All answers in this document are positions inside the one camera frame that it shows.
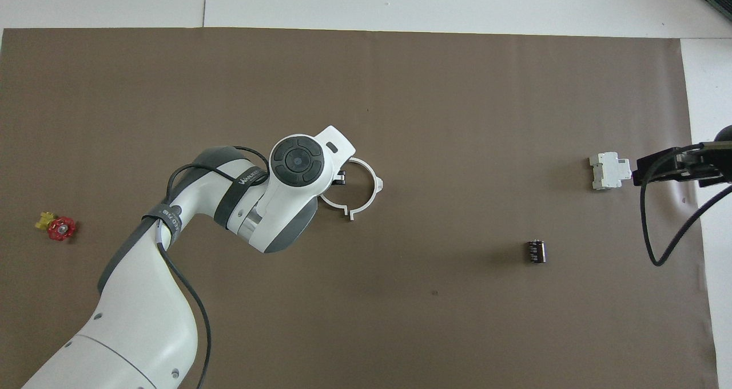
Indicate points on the black cylindrical capacitor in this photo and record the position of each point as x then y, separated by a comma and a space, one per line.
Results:
536, 251

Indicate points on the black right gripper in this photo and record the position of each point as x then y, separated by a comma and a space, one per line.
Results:
700, 166

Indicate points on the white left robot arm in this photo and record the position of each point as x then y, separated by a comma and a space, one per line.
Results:
143, 320

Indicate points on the brown paper mat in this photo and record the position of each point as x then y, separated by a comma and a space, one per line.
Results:
286, 91

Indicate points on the white circuit breaker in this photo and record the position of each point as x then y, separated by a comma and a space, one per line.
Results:
609, 171

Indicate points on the red and yellow valve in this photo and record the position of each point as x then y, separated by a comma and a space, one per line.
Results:
61, 229

